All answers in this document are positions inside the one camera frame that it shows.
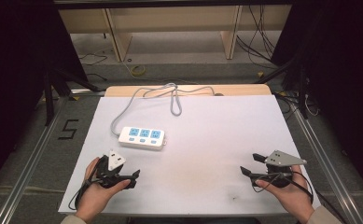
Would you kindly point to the person's right hand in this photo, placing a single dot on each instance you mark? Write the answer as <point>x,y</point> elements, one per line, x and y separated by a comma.
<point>294,196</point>

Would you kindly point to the wooden bench frame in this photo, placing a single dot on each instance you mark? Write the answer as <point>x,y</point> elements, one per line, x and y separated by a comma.
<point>176,18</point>

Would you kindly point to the white power strip blue sockets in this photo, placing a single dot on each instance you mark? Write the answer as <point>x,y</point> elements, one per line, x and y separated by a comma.
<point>142,137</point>

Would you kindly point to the white board table cover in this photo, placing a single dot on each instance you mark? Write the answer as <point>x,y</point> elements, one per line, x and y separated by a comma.
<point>207,149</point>

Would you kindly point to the aluminium floor rail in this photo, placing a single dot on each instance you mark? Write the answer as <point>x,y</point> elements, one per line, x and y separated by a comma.
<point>30,161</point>
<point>328,161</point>

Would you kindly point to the wooden table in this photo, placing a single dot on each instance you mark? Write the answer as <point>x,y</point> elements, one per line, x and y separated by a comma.
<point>238,89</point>

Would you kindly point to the person's left hand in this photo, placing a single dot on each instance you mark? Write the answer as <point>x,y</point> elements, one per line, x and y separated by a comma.
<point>92,196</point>

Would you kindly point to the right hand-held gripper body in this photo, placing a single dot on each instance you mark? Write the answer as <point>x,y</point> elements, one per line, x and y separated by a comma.
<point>283,160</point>

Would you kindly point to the black metal stand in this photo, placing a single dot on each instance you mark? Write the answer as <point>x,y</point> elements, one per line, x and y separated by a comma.
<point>50,93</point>
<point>302,90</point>

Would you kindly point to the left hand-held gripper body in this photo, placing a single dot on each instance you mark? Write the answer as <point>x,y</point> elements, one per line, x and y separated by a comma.
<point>115,160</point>

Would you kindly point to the dark curtain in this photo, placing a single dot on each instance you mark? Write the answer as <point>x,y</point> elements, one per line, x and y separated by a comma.
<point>341,68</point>
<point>17,77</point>

